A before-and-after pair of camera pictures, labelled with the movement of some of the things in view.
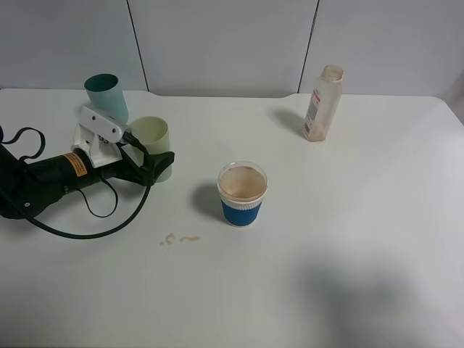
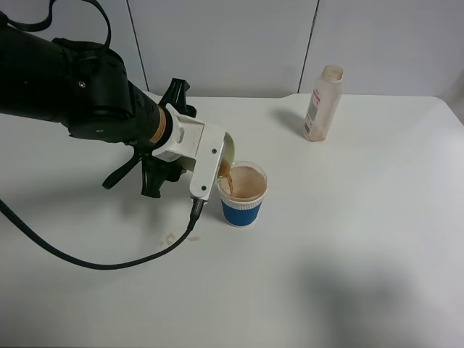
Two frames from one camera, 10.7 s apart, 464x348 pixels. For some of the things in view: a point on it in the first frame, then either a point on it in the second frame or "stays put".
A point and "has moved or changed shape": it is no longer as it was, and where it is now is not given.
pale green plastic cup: x=153 y=133 has moved or changed shape
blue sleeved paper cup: x=242 y=186 stays put
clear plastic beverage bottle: x=324 y=104 stays put
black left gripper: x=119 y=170 to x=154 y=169
